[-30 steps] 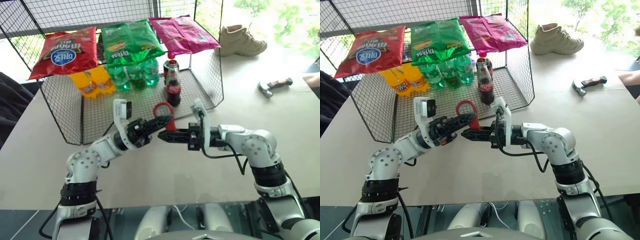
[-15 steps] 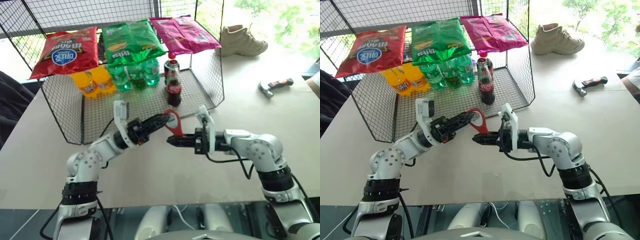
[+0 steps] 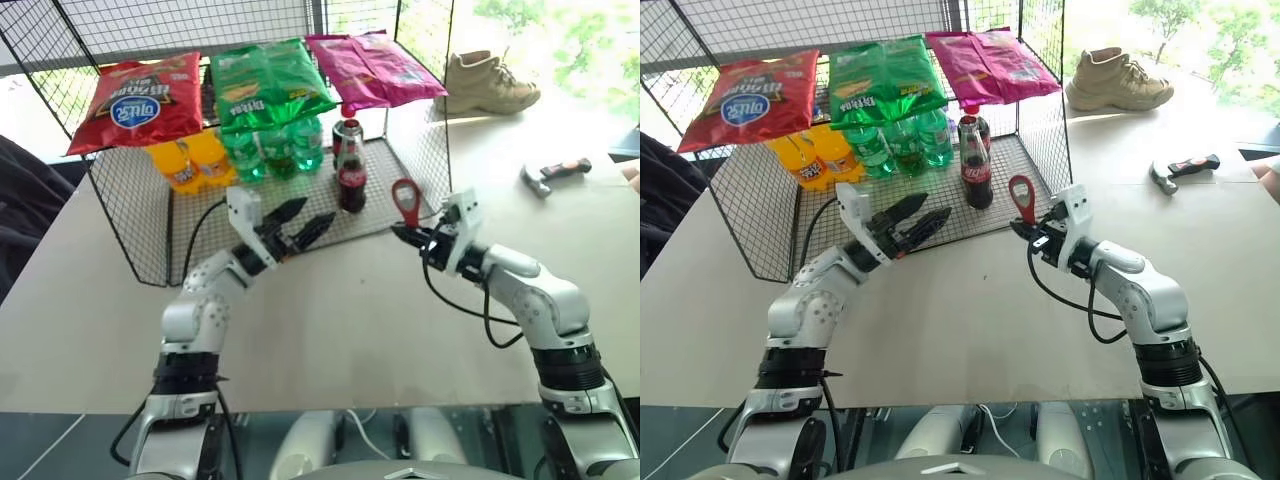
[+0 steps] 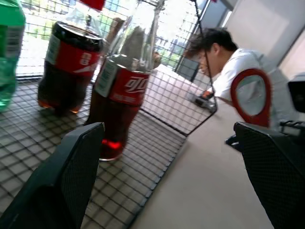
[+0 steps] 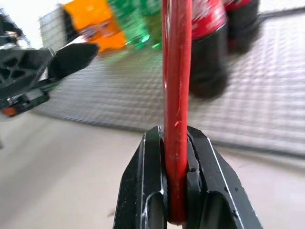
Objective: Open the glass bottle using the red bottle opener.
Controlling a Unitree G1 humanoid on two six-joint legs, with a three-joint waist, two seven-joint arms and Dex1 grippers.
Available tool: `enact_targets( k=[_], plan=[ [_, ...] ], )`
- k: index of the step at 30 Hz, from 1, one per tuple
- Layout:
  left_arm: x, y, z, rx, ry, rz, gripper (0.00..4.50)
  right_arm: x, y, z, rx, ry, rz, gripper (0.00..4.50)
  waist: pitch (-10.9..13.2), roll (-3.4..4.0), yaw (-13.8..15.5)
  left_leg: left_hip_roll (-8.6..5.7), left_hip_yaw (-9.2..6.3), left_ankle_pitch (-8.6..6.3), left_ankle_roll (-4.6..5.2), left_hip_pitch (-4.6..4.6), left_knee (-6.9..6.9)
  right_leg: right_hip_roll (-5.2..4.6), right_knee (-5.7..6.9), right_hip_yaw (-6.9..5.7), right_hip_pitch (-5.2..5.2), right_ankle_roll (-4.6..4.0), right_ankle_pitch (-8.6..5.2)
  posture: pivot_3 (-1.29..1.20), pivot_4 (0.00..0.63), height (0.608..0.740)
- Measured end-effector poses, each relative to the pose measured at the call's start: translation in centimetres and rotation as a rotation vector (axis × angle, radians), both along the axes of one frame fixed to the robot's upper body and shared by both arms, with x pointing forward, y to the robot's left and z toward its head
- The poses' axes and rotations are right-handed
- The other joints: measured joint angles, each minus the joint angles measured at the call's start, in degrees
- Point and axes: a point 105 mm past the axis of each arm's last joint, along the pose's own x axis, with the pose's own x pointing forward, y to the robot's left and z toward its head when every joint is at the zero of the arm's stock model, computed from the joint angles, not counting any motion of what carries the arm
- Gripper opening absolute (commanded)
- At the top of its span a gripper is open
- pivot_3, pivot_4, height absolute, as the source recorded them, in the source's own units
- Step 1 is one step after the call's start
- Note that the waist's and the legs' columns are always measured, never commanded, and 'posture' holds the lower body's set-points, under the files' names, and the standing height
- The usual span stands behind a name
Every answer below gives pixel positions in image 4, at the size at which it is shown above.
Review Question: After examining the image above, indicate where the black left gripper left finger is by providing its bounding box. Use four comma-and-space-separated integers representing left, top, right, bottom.
0, 122, 106, 229

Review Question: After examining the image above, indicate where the black and orange device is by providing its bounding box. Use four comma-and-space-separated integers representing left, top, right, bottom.
194, 91, 216, 112

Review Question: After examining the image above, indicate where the green plastic bottle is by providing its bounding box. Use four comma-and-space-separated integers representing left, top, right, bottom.
0, 0, 27, 113

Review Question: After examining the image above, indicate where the red bottle opener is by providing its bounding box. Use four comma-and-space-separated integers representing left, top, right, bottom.
230, 68, 273, 128

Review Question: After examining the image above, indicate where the glass cola bottle red label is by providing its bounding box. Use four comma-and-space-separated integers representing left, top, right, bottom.
83, 0, 166, 163

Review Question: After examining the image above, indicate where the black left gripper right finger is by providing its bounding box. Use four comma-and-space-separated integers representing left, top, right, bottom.
233, 121, 305, 229

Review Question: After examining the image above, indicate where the black wire mesh rack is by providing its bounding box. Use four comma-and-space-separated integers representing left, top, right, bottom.
0, 0, 219, 229

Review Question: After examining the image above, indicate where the person in white shirt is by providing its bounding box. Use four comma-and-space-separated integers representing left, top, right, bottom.
184, 27, 294, 125

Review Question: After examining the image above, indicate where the plastic cola bottle red label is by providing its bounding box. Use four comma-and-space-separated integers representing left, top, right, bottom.
37, 0, 107, 117

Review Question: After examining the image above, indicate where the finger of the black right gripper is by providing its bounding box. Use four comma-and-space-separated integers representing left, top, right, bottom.
279, 120, 305, 131
224, 134, 240, 146

